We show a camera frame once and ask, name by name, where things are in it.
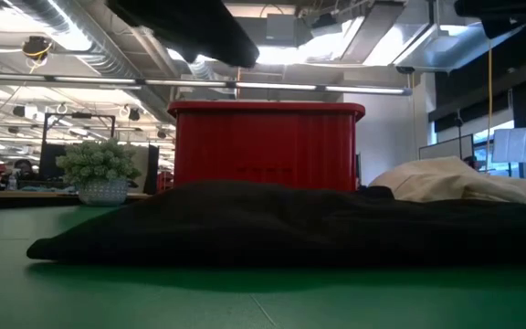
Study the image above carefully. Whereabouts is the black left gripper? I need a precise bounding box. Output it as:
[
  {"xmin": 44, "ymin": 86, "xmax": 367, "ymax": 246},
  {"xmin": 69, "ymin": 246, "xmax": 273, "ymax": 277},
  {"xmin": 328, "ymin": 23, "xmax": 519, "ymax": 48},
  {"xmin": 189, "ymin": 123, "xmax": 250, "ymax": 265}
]
[{"xmin": 107, "ymin": 0, "xmax": 260, "ymax": 69}]

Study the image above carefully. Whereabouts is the red plastic bin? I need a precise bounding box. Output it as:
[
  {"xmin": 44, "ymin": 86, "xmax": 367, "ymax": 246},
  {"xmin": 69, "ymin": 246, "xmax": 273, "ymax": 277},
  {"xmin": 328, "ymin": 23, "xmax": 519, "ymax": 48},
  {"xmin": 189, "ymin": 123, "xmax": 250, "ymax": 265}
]
[{"xmin": 167, "ymin": 101, "xmax": 366, "ymax": 192}]

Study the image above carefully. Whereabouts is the black garment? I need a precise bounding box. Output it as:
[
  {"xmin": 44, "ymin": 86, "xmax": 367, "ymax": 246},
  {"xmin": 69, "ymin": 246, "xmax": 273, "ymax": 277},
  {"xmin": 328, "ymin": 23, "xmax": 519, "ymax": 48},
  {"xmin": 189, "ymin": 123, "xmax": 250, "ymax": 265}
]
[{"xmin": 26, "ymin": 180, "xmax": 526, "ymax": 269}]

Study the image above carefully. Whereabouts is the long ceiling light tube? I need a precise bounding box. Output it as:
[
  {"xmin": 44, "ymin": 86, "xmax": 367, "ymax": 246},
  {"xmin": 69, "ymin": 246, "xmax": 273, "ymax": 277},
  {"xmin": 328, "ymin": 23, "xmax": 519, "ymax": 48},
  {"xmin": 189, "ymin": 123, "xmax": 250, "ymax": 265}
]
[{"xmin": 0, "ymin": 72, "xmax": 413, "ymax": 96}]

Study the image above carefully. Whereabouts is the artificial green potted plant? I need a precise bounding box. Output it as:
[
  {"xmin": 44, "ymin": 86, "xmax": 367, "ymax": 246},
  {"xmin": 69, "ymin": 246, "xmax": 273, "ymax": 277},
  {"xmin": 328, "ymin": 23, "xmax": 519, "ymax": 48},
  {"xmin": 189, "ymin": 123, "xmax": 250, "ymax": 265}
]
[{"xmin": 56, "ymin": 138, "xmax": 142, "ymax": 207}]

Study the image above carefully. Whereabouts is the person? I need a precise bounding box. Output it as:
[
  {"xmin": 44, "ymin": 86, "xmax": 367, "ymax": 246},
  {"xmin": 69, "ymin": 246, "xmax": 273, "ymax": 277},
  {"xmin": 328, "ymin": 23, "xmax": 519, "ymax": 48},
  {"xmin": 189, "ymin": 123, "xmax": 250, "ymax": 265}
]
[{"xmin": 14, "ymin": 158, "xmax": 38, "ymax": 182}]

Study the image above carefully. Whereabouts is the grey partition panel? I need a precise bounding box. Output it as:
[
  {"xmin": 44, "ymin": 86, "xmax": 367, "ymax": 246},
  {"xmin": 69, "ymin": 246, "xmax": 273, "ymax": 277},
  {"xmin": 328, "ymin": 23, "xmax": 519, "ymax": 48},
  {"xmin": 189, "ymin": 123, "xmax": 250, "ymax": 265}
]
[{"xmin": 417, "ymin": 133, "xmax": 476, "ymax": 161}]

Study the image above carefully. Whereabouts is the cream garment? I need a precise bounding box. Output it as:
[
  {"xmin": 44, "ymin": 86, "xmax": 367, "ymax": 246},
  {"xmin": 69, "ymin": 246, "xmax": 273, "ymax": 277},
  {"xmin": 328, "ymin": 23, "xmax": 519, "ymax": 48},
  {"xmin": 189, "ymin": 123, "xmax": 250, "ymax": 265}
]
[{"xmin": 370, "ymin": 155, "xmax": 526, "ymax": 205}]

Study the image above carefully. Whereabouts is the white screen panel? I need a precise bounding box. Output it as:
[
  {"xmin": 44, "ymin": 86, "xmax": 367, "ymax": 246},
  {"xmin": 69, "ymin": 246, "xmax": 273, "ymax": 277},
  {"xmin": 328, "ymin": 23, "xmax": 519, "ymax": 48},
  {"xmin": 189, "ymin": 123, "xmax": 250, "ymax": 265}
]
[{"xmin": 490, "ymin": 126, "xmax": 526, "ymax": 165}]

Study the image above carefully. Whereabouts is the black metal frame stand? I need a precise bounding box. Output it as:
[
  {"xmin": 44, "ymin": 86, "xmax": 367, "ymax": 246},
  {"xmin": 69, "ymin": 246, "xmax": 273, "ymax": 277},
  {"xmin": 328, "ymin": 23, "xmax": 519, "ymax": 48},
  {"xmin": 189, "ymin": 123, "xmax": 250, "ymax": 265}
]
[{"xmin": 40, "ymin": 111, "xmax": 117, "ymax": 182}]

